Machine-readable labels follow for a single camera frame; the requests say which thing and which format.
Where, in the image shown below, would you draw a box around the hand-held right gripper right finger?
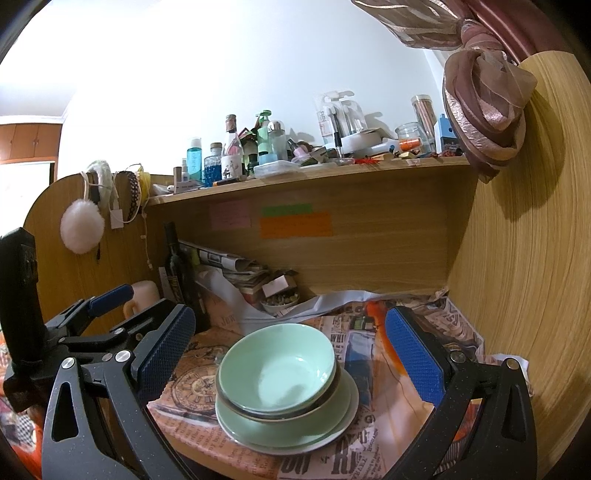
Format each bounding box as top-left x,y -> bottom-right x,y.
384,306 -> 539,480

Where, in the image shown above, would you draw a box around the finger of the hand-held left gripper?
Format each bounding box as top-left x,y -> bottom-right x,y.
60,298 -> 178,365
44,284 -> 136,334

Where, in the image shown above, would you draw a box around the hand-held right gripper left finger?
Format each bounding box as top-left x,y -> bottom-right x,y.
41,305 -> 197,480

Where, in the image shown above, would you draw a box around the mint green bowl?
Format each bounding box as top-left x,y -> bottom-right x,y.
217,323 -> 337,414

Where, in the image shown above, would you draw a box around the mint green plate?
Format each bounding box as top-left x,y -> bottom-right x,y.
215,369 -> 360,456

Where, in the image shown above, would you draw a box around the pale pink plastic cup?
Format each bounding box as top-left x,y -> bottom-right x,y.
124,280 -> 160,319

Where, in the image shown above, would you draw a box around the dark wine bottle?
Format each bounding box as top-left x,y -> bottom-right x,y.
164,222 -> 208,330

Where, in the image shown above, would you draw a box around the white fluffy earmuffs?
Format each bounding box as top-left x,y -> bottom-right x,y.
60,160 -> 121,254

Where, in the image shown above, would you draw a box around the printed newspaper table cover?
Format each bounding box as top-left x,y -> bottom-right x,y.
148,295 -> 532,480

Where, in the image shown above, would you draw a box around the stack of folded newspapers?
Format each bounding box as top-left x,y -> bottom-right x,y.
178,239 -> 271,305

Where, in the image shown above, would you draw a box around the pale grey paper sheet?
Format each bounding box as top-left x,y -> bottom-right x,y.
208,268 -> 384,335

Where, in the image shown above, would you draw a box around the braided headband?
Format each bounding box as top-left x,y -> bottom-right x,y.
115,171 -> 141,222

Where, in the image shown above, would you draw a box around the small bowl of trinkets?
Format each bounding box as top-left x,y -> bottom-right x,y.
261,293 -> 301,317

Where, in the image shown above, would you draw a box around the small white box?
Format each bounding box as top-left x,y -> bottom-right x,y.
262,274 -> 296,298

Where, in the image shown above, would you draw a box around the red patterned cloth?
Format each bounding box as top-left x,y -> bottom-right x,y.
0,397 -> 47,480

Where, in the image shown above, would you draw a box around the pink sticky note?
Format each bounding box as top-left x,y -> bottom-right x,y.
210,200 -> 252,230

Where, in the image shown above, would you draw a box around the clear bottle blue liquid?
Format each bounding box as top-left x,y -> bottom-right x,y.
187,137 -> 204,183

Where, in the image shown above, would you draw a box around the blue patterned glass bottle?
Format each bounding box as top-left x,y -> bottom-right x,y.
204,142 -> 223,186

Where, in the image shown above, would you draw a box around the orange sticky note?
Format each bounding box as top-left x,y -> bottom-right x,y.
260,211 -> 333,239

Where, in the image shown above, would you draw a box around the clear glass bottle white label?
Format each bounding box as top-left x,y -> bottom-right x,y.
221,114 -> 245,181

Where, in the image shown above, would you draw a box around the green sticky note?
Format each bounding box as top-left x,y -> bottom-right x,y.
262,203 -> 313,216

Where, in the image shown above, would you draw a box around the wooden desk shelf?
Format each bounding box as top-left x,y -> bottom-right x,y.
145,155 -> 478,208

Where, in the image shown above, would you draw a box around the clear plastic box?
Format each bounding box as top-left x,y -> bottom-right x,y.
253,160 -> 301,179

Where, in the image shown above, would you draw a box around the short glass jar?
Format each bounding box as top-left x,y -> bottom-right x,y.
394,121 -> 428,153

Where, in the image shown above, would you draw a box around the mint green pump bottle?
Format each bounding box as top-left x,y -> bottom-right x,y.
256,110 -> 273,158

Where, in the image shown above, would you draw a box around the blue pencil sharpener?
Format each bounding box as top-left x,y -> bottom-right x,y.
434,115 -> 455,153

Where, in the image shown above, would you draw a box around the clear bottle silver cap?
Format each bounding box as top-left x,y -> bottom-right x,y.
268,120 -> 288,160

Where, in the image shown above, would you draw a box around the clear tube of pencils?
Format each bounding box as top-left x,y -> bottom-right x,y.
411,95 -> 437,144

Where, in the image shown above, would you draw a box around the toothbrush blister pack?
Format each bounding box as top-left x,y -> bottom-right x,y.
316,90 -> 370,148

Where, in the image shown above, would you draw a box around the pink striped curtain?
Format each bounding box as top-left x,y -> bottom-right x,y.
351,0 -> 591,184

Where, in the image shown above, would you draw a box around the wooden wall cabinet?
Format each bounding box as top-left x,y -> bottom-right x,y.
0,115 -> 63,162

